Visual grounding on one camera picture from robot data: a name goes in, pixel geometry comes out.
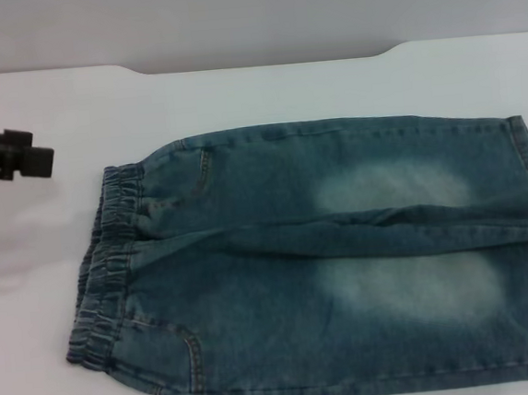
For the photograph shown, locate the blue denim shorts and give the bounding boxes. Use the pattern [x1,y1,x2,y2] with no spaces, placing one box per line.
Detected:
[45,99,528,395]

